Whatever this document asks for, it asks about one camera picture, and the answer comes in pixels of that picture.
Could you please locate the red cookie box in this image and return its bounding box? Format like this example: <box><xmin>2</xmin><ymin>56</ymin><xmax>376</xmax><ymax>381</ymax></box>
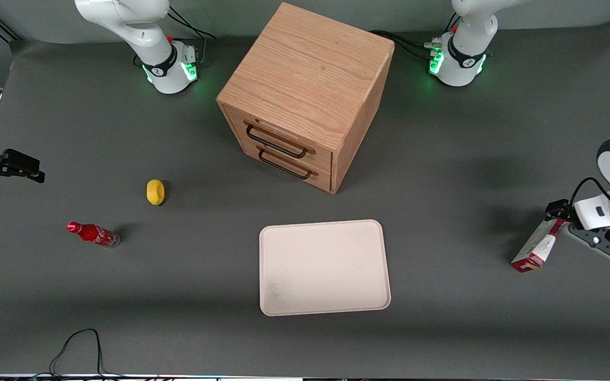
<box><xmin>510</xmin><ymin>216</ymin><xmax>570</xmax><ymax>273</ymax></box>

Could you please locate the beige plastic tray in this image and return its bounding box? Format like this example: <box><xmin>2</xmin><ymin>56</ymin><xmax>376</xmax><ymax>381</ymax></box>
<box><xmin>259</xmin><ymin>219</ymin><xmax>392</xmax><ymax>317</ymax></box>

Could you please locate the red cola bottle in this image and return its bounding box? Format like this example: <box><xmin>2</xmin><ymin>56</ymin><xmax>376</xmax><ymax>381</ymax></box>
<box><xmin>67</xmin><ymin>221</ymin><xmax>121</xmax><ymax>248</ymax></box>

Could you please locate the yellow lemon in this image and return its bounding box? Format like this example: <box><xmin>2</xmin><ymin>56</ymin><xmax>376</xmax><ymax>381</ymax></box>
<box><xmin>146</xmin><ymin>179</ymin><xmax>166</xmax><ymax>206</ymax></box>

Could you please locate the wooden drawer front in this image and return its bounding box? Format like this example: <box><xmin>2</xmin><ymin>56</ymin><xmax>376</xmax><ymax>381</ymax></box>
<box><xmin>222</xmin><ymin>104</ymin><xmax>334</xmax><ymax>171</ymax></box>
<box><xmin>241</xmin><ymin>141</ymin><xmax>333</xmax><ymax>193</ymax></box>

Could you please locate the wooden drawer cabinet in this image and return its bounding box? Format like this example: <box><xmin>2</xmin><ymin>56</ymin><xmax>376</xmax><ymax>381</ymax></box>
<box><xmin>216</xmin><ymin>2</ymin><xmax>396</xmax><ymax>195</ymax></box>

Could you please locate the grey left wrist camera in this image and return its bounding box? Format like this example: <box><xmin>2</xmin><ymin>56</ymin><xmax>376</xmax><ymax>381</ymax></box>
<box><xmin>567</xmin><ymin>222</ymin><xmax>610</xmax><ymax>261</ymax></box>

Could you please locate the black metal frame bar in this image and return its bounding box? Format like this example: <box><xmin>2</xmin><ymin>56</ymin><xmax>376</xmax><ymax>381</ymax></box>
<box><xmin>0</xmin><ymin>10</ymin><xmax>21</xmax><ymax>43</ymax></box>

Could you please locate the thin black looped cable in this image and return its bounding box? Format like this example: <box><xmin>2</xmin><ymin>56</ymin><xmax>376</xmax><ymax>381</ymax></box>
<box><xmin>32</xmin><ymin>328</ymin><xmax>160</xmax><ymax>379</ymax></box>

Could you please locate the black right arm base cable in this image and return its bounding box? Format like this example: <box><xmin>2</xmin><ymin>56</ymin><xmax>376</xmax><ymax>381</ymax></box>
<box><xmin>166</xmin><ymin>5</ymin><xmax>217</xmax><ymax>68</ymax></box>

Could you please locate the black arm base cable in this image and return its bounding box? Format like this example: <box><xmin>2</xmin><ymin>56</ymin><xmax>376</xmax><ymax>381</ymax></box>
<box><xmin>166</xmin><ymin>5</ymin><xmax>217</xmax><ymax>68</ymax></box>
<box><xmin>371</xmin><ymin>30</ymin><xmax>442</xmax><ymax>60</ymax></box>

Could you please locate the black left arm base cable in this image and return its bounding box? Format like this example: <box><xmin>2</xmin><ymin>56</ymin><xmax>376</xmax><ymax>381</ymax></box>
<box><xmin>371</xmin><ymin>30</ymin><xmax>442</xmax><ymax>60</ymax></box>

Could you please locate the black drawer handle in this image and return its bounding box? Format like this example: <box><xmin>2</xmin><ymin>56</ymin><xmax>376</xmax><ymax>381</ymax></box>
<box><xmin>256</xmin><ymin>145</ymin><xmax>319</xmax><ymax>180</ymax></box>
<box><xmin>245</xmin><ymin>121</ymin><xmax>317</xmax><ymax>159</ymax></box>

